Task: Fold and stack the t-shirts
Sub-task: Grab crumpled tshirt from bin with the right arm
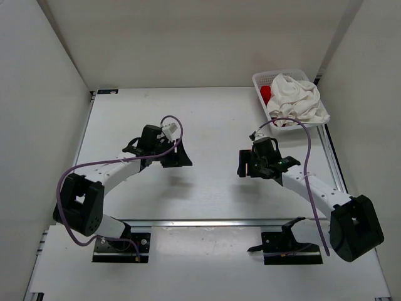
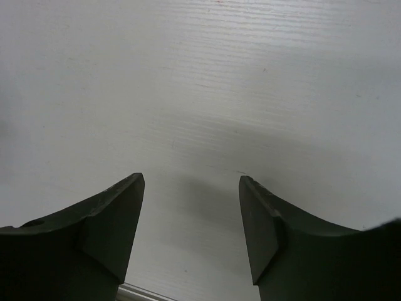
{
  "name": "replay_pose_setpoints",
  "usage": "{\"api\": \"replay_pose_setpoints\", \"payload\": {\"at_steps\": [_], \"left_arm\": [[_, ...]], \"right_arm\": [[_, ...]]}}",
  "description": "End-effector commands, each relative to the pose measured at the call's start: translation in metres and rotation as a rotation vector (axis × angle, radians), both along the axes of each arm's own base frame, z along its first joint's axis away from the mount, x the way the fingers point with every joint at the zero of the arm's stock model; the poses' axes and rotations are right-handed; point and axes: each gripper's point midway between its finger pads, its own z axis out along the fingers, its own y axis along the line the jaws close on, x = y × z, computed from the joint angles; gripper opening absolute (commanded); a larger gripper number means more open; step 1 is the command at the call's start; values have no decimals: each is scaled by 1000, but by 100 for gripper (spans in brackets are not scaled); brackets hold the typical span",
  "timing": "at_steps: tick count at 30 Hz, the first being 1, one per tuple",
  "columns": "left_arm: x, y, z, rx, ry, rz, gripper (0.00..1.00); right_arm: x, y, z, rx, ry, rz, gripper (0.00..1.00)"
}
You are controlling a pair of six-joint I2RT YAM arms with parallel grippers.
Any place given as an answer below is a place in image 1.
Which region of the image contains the red t-shirt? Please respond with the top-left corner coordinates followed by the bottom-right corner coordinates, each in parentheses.
top-left (260, 85), bottom-right (272, 105)

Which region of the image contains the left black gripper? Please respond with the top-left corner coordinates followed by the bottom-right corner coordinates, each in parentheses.
top-left (151, 138), bottom-right (192, 167)

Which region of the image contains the black label sticker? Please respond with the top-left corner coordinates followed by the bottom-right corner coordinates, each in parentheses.
top-left (96, 89), bottom-right (119, 95)

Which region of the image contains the white plastic basket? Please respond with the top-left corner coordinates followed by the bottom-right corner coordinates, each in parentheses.
top-left (252, 69), bottom-right (330, 132)

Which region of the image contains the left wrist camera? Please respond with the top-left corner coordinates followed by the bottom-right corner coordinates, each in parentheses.
top-left (162, 123), bottom-right (178, 141)

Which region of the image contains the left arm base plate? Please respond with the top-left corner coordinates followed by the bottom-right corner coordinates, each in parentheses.
top-left (92, 230), bottom-right (151, 264)

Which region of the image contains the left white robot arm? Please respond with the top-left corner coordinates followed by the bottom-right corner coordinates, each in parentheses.
top-left (53, 122), bottom-right (192, 251)

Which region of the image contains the white t-shirt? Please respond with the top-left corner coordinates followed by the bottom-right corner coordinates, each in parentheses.
top-left (266, 73), bottom-right (330, 127)

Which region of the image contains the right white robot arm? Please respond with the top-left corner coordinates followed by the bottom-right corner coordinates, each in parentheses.
top-left (237, 137), bottom-right (384, 262)

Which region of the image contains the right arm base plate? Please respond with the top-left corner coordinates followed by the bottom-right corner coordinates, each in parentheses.
top-left (247, 217), bottom-right (323, 265)

